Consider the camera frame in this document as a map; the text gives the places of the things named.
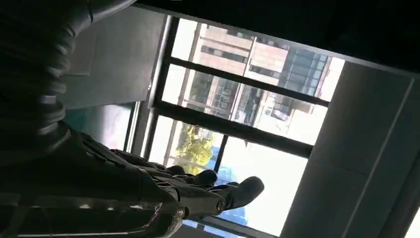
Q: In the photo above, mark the black window frame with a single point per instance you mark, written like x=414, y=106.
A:
x=229, y=128

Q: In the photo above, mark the yellow-green tree outside window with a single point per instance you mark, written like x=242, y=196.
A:
x=193, y=148

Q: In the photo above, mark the ribbed grey right arm sleeve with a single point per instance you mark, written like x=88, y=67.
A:
x=32, y=65

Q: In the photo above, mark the pale building outside window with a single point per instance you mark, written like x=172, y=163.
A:
x=229, y=49

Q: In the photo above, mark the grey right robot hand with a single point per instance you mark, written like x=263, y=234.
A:
x=82, y=184

